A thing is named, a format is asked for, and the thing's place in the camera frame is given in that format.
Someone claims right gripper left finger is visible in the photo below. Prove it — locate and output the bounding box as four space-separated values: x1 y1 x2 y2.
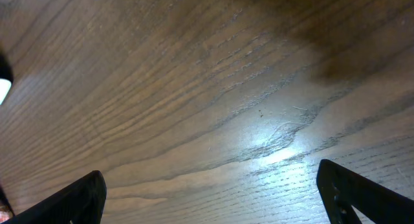
5 170 107 224

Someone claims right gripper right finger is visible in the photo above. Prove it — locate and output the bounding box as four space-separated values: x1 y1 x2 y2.
316 159 413 223

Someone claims orange brown snack bar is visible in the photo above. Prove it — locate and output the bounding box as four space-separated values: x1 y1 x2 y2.
0 205 14 223

